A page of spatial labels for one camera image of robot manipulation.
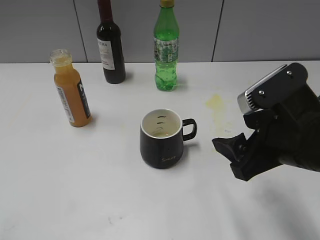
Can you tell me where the orange juice bottle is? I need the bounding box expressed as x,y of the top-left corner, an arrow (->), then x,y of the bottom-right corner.
49,49 -> 92,128

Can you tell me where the dark red wine bottle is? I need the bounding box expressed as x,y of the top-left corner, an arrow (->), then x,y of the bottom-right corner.
96,0 -> 126,84

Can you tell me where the green soda bottle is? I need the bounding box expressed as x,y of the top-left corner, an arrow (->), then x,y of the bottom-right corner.
153,0 -> 180,92

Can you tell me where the black mug white interior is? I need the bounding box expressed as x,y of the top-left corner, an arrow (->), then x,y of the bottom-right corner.
139,108 -> 198,169

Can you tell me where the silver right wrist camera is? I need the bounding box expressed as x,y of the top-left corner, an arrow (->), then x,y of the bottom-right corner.
237,62 -> 308,115

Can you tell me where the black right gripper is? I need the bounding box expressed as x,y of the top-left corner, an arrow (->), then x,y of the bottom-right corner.
212,85 -> 320,181

